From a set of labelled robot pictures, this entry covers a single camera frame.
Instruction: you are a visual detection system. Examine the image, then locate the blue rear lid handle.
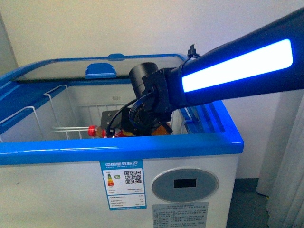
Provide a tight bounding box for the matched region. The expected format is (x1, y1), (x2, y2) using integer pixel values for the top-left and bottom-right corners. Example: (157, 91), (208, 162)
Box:
(107, 53), (125, 61)

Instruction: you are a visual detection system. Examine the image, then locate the blue lid handle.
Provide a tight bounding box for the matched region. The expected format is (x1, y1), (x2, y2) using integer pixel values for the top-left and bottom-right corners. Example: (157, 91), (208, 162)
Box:
(107, 53), (125, 61)
(85, 63), (117, 79)

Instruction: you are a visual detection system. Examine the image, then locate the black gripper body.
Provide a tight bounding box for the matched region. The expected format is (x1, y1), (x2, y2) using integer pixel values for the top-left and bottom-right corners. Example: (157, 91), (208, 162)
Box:
(101, 94), (171, 136)

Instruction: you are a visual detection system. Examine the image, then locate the red capped drink bottle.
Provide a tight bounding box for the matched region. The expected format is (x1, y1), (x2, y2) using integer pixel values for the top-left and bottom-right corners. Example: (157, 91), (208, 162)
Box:
(87, 123), (173, 138)

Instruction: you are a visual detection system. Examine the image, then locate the oval temperature control panel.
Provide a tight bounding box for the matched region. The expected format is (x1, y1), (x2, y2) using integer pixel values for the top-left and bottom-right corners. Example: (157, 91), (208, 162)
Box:
(152, 168), (219, 203)

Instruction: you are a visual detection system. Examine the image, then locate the white instruction sticker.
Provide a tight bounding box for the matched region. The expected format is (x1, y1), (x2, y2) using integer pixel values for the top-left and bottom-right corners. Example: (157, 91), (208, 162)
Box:
(152, 202), (209, 228)

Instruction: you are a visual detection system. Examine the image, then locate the white chest freezer blue rim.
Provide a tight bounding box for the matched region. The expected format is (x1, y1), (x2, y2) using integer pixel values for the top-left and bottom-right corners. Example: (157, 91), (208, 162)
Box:
(0, 54), (244, 228)

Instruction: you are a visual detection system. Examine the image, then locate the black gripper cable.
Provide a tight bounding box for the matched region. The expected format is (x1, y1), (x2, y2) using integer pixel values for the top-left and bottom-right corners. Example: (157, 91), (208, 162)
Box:
(105, 94), (152, 138)

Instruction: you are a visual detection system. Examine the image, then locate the China energy label sticker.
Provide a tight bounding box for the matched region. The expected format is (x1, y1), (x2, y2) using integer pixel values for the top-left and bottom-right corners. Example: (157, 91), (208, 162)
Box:
(100, 160), (147, 210)

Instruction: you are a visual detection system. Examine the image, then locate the white wire basket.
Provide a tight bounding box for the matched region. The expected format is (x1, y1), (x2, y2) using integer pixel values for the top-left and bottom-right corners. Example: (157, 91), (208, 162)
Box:
(0, 85), (133, 143)

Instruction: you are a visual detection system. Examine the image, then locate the glass sliding freezer lid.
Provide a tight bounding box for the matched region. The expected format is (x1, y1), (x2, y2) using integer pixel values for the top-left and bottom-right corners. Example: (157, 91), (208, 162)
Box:
(14, 54), (185, 83)

